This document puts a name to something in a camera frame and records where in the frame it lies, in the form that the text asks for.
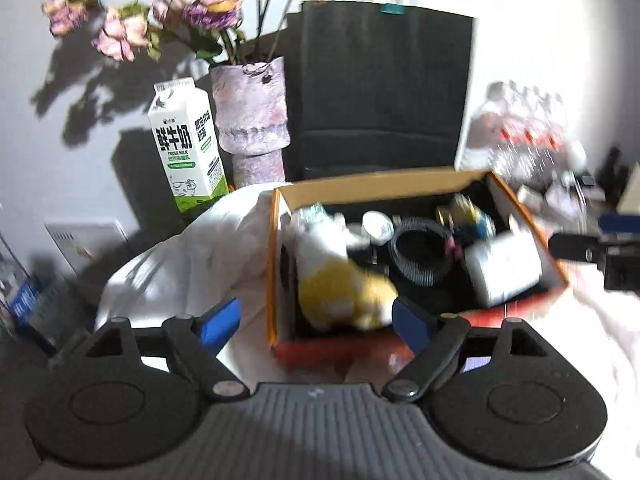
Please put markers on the white round device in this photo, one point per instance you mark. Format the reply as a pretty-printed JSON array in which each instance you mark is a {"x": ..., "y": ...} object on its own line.
[{"x": 378, "y": 226}]

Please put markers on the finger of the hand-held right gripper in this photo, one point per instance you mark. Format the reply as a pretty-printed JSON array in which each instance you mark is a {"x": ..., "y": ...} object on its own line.
[
  {"x": 575, "y": 247},
  {"x": 622, "y": 223}
]

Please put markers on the pack of water bottles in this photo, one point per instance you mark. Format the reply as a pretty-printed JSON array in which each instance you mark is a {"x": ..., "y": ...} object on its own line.
[{"x": 525, "y": 130}]

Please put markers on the cream thermos bottle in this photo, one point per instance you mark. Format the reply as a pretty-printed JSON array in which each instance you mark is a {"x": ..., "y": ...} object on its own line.
[{"x": 630, "y": 187}]

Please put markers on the white and yellow plush toy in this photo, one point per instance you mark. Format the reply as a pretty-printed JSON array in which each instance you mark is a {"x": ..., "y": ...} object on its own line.
[{"x": 340, "y": 290}]

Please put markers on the black paper bag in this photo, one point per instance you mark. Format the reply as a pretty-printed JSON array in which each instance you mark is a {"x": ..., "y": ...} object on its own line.
[{"x": 380, "y": 90}]

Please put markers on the white container with beads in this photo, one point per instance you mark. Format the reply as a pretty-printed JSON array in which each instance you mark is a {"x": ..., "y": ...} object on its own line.
[{"x": 505, "y": 267}]

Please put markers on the purple textured vase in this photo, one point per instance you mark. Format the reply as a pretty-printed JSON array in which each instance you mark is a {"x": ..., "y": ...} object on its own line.
[{"x": 250, "y": 120}]

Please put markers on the dried pink flowers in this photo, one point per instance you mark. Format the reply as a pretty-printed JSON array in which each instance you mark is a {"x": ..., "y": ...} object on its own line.
[{"x": 210, "y": 0}]

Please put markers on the blue yellow pouch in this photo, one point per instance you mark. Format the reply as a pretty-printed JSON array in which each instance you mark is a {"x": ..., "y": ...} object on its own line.
[{"x": 475, "y": 217}]

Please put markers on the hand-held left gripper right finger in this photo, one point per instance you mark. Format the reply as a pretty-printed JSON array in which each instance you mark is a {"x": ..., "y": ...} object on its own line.
[{"x": 410, "y": 322}]

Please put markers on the white green milk carton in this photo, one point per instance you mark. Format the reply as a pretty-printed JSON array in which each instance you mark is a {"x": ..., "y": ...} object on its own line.
[{"x": 185, "y": 150}]

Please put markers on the white towel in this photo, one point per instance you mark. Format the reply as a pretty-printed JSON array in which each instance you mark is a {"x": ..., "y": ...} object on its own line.
[{"x": 200, "y": 260}]

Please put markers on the red cardboard box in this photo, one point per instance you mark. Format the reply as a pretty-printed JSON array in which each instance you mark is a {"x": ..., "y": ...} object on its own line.
[{"x": 350, "y": 347}]

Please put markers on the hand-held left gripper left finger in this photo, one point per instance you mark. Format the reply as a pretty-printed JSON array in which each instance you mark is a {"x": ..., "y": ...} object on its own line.
[{"x": 220, "y": 322}]

